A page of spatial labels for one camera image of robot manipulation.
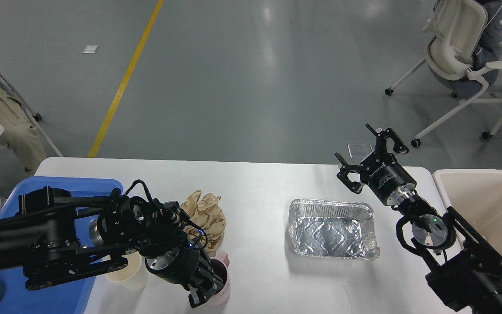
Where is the pink mug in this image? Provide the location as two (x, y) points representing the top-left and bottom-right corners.
(206, 251), (231, 306)

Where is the blue plastic tray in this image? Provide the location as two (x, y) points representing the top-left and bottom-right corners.
(0, 176), (123, 314)

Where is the seated person in jeans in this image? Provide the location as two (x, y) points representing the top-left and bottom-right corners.
(452, 0), (502, 99)

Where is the aluminium foil container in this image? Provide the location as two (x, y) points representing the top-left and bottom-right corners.
(288, 198), (379, 261)

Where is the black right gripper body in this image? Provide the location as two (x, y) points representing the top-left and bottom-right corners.
(360, 152), (417, 206)

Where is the white office chair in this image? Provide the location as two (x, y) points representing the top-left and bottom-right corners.
(385, 0), (502, 147)

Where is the brown paper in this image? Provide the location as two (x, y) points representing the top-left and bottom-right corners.
(180, 190), (227, 257)

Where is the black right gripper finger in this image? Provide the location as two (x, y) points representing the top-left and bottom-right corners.
(335, 153), (366, 194)
(365, 124), (410, 157)

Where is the white paper cup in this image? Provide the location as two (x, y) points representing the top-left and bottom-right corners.
(104, 253), (148, 291)

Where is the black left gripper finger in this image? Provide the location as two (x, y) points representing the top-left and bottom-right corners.
(187, 258), (224, 308)

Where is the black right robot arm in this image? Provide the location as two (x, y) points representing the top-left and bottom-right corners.
(335, 124), (502, 314)

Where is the person in black shirt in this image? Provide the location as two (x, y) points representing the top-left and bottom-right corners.
(0, 87), (47, 174)

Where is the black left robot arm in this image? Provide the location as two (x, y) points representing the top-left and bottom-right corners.
(0, 180), (228, 308)

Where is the beige plastic bin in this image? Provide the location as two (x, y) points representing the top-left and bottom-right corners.
(433, 169), (502, 255)

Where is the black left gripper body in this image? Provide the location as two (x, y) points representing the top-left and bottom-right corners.
(146, 248), (202, 290)

